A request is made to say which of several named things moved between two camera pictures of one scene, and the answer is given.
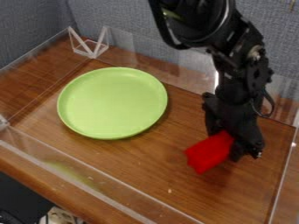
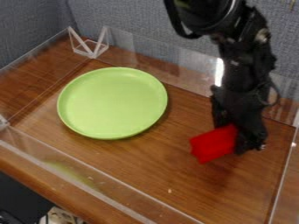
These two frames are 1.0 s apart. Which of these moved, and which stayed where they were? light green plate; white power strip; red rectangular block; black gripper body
Moved: red rectangular block
Stayed: white power strip; black gripper body; light green plate
